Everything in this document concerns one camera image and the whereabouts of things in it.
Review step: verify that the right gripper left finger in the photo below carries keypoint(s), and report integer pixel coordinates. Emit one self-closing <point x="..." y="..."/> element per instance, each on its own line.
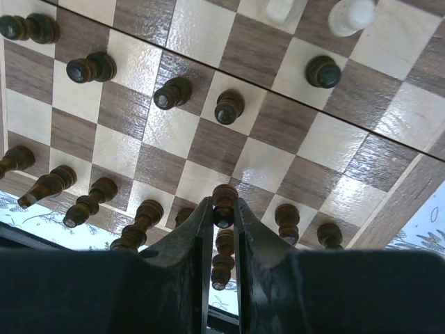
<point x="46" y="288"/>

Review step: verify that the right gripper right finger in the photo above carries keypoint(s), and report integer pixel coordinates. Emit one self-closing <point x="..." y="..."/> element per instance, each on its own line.
<point x="285" y="290"/>

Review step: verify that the dark chess piece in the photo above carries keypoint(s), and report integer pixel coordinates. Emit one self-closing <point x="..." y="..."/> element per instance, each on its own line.
<point x="223" y="262"/>

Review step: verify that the dark chess pawn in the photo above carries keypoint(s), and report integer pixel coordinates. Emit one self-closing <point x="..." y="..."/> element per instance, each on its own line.
<point x="224" y="197"/>

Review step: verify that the dark chess rook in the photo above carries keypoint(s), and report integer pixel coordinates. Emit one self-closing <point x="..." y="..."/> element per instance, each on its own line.
<point x="16" y="158"/>

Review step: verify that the dark chess knight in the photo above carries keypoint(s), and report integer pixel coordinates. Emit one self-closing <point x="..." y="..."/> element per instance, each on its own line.
<point x="48" y="186"/>

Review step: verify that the wooden chess board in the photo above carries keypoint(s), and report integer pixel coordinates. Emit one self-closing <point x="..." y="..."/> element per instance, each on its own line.
<point x="168" y="99"/>

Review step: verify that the white chess knight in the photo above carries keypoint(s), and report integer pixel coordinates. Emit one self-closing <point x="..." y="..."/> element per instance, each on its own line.
<point x="282" y="12"/>

